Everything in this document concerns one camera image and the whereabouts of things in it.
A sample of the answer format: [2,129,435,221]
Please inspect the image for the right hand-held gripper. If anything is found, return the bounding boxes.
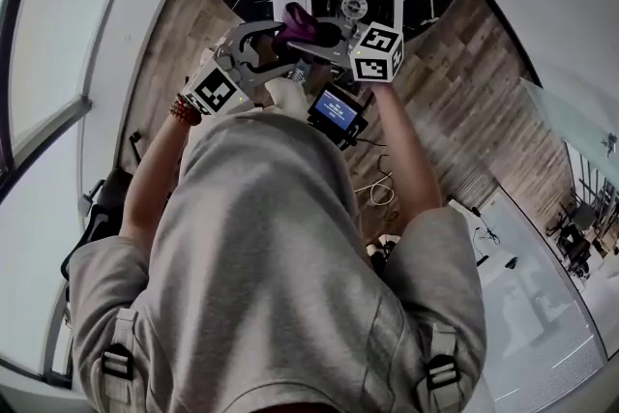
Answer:
[286,20,405,85]

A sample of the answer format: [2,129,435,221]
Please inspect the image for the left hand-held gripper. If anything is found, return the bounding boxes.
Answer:
[185,19,299,118]

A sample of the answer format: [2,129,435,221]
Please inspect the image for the purple cloth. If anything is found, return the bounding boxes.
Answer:
[277,2,324,45]

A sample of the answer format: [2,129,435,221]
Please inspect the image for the person's left forearm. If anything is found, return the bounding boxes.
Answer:
[118,108,205,242]

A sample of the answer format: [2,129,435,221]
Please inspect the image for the person's right forearm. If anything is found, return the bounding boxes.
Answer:
[370,81,444,220]

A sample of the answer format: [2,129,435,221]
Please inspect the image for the person's white trouser leg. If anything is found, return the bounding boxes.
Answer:
[263,76,311,117]

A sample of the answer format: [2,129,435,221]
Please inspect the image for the black device with blue screen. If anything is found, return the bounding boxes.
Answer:
[306,81,371,152]

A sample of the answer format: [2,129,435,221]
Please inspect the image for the person's shoes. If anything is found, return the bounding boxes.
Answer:
[365,233,402,258]

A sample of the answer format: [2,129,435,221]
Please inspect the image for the grey sweatshirt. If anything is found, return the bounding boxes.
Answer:
[67,110,487,413]

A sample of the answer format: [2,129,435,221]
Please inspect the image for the black office chair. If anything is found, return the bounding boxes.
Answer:
[59,164,142,282]

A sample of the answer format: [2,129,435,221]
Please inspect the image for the background office chairs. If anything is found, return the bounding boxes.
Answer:
[545,195,619,280]

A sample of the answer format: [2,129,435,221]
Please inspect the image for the white desk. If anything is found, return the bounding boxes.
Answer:
[446,196,606,404]

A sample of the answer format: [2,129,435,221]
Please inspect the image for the brown bead bracelet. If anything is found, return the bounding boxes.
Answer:
[167,92,202,129]

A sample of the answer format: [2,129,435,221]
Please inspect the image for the black cable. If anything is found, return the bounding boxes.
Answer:
[356,134,394,176]

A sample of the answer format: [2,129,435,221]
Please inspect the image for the white cable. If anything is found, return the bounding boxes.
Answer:
[354,172,396,210]

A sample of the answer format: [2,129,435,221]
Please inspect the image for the dark window frame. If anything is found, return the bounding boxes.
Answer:
[0,0,94,192]

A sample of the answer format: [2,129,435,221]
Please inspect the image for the black strap buckle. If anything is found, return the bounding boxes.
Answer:
[425,354,458,389]
[100,342,134,379]

